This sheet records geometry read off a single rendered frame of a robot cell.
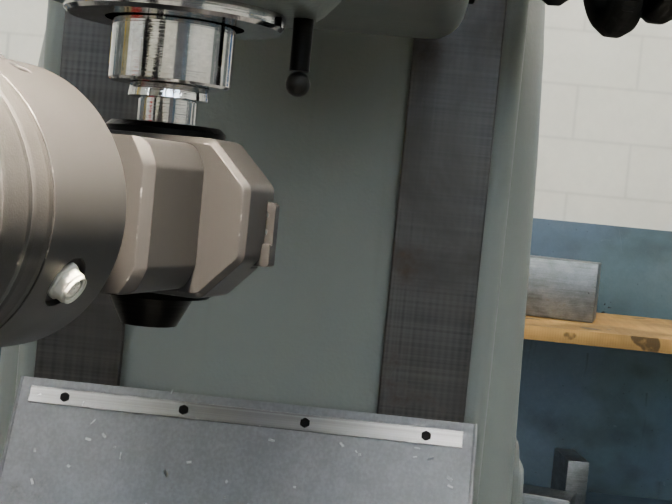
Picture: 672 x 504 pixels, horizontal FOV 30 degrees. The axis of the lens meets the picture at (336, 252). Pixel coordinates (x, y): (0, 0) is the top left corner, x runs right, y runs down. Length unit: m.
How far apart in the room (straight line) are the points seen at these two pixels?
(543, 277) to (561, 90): 0.85
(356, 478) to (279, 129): 0.24
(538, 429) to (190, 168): 4.39
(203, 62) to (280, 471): 0.43
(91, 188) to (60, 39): 0.54
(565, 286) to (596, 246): 0.57
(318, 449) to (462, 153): 0.22
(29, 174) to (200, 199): 0.11
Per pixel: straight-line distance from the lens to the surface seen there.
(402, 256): 0.86
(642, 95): 4.78
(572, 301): 4.19
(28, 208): 0.33
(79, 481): 0.87
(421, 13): 0.66
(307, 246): 0.86
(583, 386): 4.77
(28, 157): 0.34
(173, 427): 0.87
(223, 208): 0.43
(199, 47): 0.48
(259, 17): 0.47
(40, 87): 0.37
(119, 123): 0.48
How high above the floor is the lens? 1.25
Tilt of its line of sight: 3 degrees down
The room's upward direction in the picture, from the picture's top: 6 degrees clockwise
